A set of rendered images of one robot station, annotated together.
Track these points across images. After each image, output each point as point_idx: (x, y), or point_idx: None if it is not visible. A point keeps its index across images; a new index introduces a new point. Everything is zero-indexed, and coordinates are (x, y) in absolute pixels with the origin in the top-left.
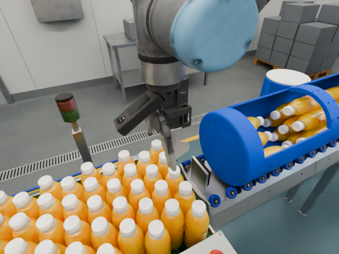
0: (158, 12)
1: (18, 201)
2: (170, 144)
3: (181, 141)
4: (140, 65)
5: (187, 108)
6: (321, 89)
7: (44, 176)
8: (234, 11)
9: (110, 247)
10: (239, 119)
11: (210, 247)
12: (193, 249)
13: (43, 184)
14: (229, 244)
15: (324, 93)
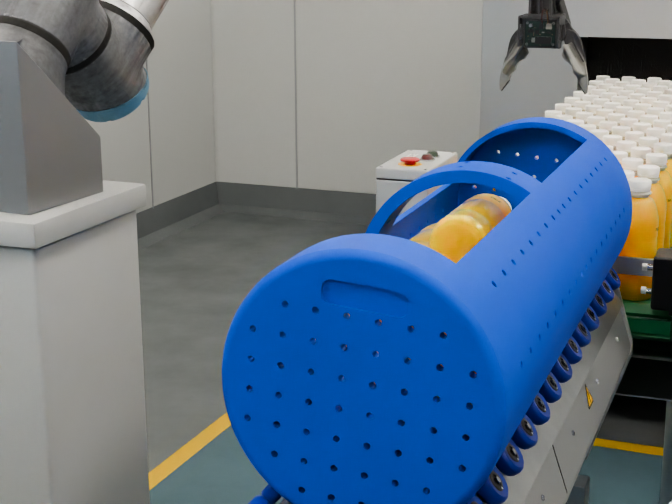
0: None
1: (641, 137)
2: (508, 47)
3: (511, 57)
4: None
5: (519, 15)
6: (453, 169)
7: (671, 144)
8: None
9: None
10: (523, 120)
11: (424, 165)
12: (437, 162)
13: (654, 143)
14: (409, 169)
15: (440, 169)
